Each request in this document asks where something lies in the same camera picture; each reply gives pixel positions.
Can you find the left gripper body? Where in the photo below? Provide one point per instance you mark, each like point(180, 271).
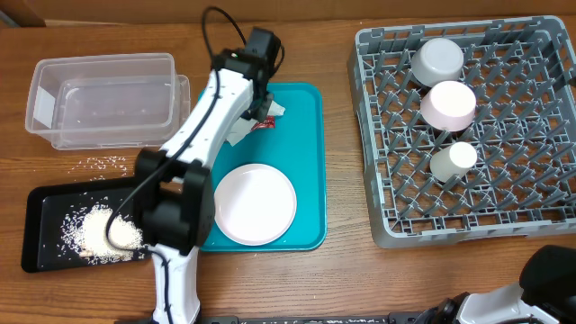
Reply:
point(259, 109)

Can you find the red wrapper scrap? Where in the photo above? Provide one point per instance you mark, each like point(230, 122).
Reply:
point(268, 123)

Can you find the white napkin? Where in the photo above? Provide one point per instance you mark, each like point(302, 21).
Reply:
point(241, 128)

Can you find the large pink plate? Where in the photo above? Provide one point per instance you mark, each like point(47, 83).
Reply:
point(255, 204)

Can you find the grey bowl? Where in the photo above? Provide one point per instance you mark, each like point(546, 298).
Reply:
point(438, 60)

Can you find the small pink bowl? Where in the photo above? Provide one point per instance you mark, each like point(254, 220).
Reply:
point(449, 106)

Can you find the white paper cup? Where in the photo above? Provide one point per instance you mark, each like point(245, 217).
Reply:
point(455, 160)

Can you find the rice pile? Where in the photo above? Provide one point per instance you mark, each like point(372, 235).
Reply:
point(83, 235)

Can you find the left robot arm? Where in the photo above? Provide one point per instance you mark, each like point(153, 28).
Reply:
point(173, 203)

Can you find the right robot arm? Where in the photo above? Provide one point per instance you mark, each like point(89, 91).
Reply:
point(544, 293)

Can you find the grey dishwasher rack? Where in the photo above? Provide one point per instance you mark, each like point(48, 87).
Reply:
point(522, 72)

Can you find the teal serving tray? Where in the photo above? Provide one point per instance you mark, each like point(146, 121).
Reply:
point(295, 146)

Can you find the clear plastic storage bin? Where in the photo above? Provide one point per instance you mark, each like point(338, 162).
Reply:
point(107, 101)

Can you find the spilled rice grains on table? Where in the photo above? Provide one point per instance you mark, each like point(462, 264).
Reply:
point(100, 168)

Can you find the black plastic tray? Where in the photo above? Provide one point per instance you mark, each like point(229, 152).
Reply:
point(54, 216)

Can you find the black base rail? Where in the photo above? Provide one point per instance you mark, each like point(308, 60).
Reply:
point(391, 318)

